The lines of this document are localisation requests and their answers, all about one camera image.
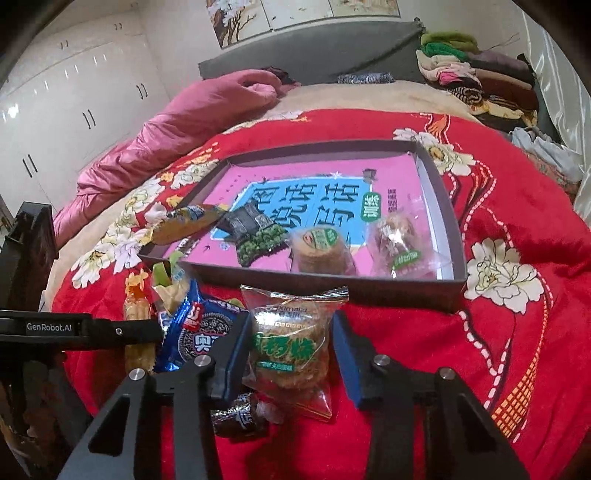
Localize clear pastry packet green label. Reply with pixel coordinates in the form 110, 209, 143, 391
368, 215, 452, 280
240, 284, 350, 422
288, 225, 357, 276

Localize dark wooden furniture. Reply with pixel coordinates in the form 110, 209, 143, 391
0, 200, 58, 310

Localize blue cookie packet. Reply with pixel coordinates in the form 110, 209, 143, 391
154, 279, 253, 374

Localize white satin curtain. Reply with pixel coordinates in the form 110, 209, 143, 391
522, 9, 591, 153

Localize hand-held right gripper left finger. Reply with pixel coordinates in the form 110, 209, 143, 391
58, 311, 254, 480

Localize dark purple cloth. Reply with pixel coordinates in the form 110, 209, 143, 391
261, 66, 298, 93

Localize green and white snack packet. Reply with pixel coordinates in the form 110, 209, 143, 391
151, 262, 191, 317

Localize clear orange snack packet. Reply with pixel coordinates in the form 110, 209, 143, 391
123, 271, 157, 372

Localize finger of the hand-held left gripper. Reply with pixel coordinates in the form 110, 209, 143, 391
90, 316, 165, 346

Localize stack of folded clothes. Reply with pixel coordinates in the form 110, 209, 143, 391
416, 31, 541, 130

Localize red floral blanket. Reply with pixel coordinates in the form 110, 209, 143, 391
51, 108, 591, 480

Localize pink quilt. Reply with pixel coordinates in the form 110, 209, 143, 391
53, 69, 296, 236

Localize pink book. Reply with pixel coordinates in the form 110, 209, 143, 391
164, 152, 437, 280

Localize grey patterned cloth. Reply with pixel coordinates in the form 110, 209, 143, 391
337, 71, 395, 85

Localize white wardrobe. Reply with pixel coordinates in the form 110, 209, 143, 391
0, 11, 171, 217

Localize grey cardboard box tray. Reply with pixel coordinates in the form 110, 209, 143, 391
137, 138, 468, 315

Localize brown chocolate bar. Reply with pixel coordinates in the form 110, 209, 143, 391
210, 391, 271, 439

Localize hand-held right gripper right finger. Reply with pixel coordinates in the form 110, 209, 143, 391
331, 310, 529, 480

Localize floral wall painting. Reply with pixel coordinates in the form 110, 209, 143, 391
205, 0, 400, 49

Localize floral fabric basket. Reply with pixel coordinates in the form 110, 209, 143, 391
522, 148, 583, 204

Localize yellow snack packet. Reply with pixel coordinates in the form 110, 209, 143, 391
150, 204, 228, 245

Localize dark green snack packet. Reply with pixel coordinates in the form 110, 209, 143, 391
216, 203, 288, 267

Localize grey headboard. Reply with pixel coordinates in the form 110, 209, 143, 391
198, 18, 428, 86

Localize light blue clothes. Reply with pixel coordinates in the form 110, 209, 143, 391
508, 127, 585, 181

